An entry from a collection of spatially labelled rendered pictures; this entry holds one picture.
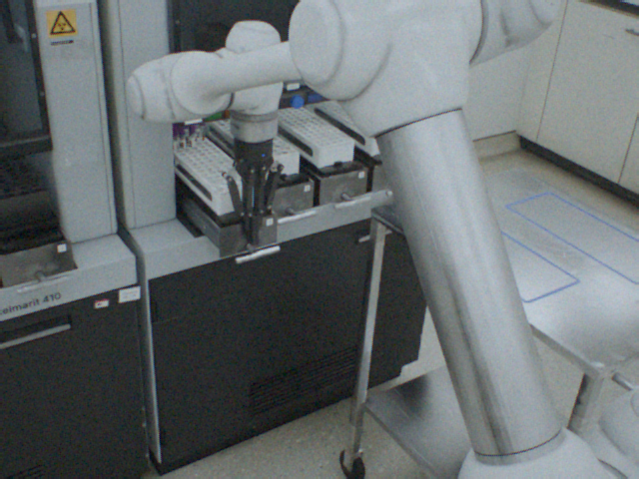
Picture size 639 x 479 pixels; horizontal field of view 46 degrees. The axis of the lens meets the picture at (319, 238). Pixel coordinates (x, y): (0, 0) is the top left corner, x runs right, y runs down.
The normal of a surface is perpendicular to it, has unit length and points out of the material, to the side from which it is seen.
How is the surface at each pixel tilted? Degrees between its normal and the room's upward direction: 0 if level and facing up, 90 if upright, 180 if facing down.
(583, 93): 90
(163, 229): 0
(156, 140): 90
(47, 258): 90
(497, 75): 90
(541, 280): 0
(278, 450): 0
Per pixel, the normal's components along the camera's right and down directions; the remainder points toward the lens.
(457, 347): -0.70, 0.25
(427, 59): 0.40, 0.04
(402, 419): 0.06, -0.86
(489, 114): 0.54, 0.46
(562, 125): -0.84, 0.24
